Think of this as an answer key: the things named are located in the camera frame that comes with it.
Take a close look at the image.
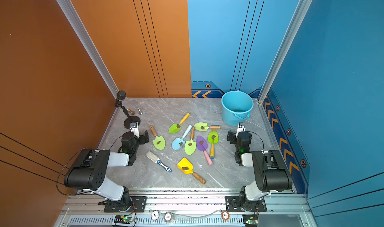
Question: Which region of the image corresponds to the scrub brush blue white handle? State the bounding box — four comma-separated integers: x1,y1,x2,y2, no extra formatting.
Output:
146,151,172,173

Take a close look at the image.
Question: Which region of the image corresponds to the light green trowel wooden handle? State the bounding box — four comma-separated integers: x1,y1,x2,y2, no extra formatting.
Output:
194,123,221,132

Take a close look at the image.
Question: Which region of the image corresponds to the green pointed shovel wooden handle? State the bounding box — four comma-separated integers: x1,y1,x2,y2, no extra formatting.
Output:
185,127,197,156

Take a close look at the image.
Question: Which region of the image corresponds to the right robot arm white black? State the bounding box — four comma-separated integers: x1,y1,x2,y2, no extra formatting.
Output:
226,131,293,213

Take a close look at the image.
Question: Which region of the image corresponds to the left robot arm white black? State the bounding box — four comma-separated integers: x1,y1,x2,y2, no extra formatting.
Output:
64,131,149,213

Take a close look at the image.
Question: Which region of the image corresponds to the turquoise plastic bucket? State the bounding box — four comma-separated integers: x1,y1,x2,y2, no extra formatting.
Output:
221,91,255,126

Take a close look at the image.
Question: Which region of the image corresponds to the light blue scoop trowel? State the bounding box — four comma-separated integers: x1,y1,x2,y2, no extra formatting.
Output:
172,125,193,151

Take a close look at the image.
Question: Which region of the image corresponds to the brass chess pawn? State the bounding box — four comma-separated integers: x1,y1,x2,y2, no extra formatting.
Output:
127,109,135,116

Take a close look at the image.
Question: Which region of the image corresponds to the black microphone on stand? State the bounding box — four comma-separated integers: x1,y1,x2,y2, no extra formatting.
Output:
115,91,141,129

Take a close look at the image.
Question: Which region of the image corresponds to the red rimmed round sticker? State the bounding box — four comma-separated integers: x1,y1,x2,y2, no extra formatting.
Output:
221,211,230,221

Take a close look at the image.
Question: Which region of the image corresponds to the green circuit board left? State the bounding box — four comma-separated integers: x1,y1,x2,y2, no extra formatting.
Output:
114,216,135,225

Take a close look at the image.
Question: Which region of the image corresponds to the green circuit board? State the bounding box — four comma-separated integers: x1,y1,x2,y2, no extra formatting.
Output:
242,215,259,227
114,216,135,225

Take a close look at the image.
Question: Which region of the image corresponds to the green circuit board right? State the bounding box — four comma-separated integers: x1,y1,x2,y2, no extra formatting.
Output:
242,215,259,227

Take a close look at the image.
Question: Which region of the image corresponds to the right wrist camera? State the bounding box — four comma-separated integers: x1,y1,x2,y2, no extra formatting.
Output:
236,122,246,137

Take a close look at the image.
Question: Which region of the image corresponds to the green shovel wooden handle left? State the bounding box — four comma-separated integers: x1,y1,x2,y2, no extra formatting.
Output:
150,126,166,150

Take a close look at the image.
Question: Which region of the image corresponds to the green leaf trowel yellow handle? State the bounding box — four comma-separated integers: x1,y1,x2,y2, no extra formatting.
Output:
208,129,219,159

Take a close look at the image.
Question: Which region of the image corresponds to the purple trowel pink handle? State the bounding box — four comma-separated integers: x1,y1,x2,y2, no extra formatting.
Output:
197,136,213,166

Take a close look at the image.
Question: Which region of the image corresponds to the yellow scoop wooden handle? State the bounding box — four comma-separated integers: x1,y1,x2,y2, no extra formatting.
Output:
177,158,206,185

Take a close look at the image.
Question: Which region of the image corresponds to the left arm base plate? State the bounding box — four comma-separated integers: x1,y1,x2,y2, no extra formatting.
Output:
104,196,147,214

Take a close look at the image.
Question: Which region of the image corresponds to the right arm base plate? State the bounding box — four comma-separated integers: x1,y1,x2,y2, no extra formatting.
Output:
225,196,267,213

